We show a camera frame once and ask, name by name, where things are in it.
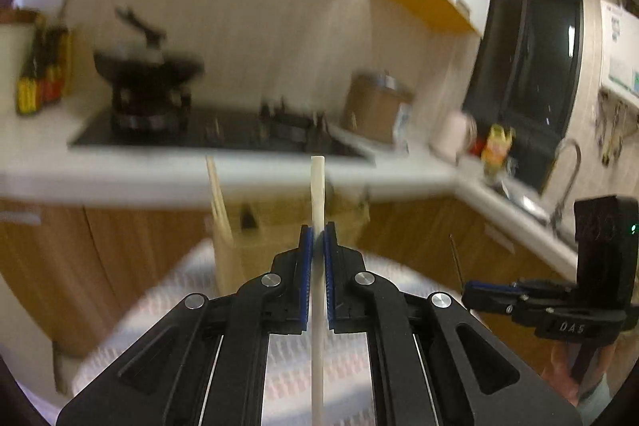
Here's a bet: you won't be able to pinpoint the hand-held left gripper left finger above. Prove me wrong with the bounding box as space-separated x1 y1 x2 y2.
56 224 314 426

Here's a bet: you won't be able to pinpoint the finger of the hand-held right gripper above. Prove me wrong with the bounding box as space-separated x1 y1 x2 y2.
463 281 527 296
462 289 537 316

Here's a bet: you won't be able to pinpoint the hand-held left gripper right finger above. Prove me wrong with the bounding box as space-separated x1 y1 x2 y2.
323 222 582 426

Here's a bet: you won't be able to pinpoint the wooden chopstick holder box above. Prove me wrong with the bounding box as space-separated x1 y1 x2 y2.
212 194 371 299

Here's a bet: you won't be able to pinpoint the wooden chopstick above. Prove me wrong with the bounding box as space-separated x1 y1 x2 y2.
206 157 233 247
308 155 326 426

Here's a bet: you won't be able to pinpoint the person's right hand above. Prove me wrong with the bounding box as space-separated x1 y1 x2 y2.
546 341 617 407

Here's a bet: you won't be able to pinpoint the steel sink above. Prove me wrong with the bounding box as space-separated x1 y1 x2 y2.
492 179 575 247

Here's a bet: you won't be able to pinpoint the steel faucet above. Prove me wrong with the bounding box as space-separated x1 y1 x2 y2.
542 139 584 232

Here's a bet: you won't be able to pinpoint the hanging kitchen tools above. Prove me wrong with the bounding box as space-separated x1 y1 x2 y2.
596 89 639 167

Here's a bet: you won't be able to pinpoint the yellow oil bottle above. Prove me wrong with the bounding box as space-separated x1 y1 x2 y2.
480 124 515 177

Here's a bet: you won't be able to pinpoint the striped woven tablecloth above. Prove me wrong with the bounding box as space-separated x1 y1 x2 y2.
72 236 480 426

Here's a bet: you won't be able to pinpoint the white electric kettle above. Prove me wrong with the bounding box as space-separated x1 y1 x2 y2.
432 111 477 162

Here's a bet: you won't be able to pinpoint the black gas stove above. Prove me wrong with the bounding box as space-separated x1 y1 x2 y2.
69 87 375 164

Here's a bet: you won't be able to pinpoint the brown rice cooker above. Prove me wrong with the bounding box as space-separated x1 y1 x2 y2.
341 71 415 147

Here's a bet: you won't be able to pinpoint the wooden base cabinets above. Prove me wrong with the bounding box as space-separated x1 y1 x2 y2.
0 196 580 377

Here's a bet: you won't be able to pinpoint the dark window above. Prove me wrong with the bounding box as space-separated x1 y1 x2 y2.
462 0 585 194

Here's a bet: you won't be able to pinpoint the white water heater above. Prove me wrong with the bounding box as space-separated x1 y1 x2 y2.
599 0 639 110

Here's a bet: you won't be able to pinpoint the white kitchen countertop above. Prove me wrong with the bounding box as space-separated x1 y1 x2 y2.
0 107 582 277

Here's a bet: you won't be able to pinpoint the black wok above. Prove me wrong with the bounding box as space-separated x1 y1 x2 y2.
94 49 205 100

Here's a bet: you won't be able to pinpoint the black spatula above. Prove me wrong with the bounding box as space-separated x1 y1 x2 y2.
115 7 168 52

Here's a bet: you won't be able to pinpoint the dark sauce bottle red label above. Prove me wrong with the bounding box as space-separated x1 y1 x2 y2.
42 27 69 105

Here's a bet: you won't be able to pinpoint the dark sauce bottle yellow label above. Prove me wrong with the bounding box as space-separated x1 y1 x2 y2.
17 19 44 116

